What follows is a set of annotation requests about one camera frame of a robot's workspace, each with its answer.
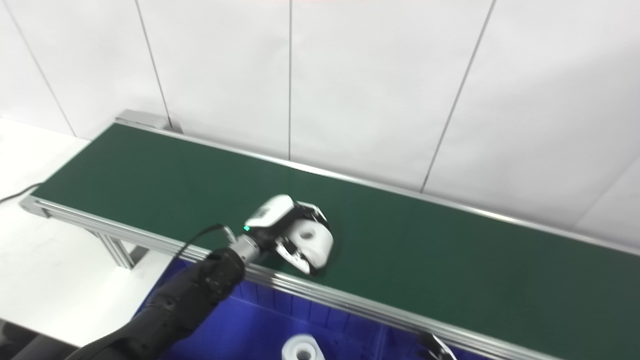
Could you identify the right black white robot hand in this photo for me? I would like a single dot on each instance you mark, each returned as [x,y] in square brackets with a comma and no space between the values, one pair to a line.
[436,350]

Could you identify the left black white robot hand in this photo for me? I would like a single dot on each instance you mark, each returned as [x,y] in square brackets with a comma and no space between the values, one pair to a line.
[272,215]

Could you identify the aluminium conveyor leg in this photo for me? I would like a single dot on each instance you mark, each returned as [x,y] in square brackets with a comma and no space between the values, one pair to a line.
[117,250]

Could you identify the green conveyor belt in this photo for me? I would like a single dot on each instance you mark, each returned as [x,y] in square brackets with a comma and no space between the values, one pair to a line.
[450,260]
[150,239]

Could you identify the white round plastic part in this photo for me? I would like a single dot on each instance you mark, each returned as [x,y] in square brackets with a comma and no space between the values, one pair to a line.
[301,348]
[315,242]

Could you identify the blue plastic bin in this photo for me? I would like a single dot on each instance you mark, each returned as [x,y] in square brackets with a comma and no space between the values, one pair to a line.
[405,347]
[260,325]

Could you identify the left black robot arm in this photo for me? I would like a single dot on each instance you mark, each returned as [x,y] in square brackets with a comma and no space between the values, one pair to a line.
[190,300]

